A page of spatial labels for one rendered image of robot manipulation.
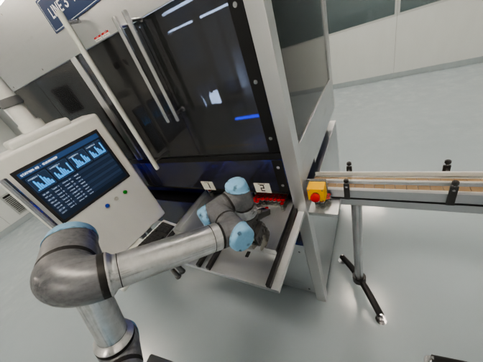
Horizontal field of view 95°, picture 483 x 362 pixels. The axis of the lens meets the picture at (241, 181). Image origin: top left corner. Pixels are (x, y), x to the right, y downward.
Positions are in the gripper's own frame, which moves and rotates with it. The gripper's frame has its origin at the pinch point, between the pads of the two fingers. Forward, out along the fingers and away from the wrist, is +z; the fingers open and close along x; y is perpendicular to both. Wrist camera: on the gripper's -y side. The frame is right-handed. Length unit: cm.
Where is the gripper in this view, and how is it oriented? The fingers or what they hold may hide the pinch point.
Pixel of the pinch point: (263, 243)
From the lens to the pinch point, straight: 97.8
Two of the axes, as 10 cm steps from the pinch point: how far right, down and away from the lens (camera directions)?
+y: -4.2, 6.2, -6.6
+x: 8.5, 0.2, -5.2
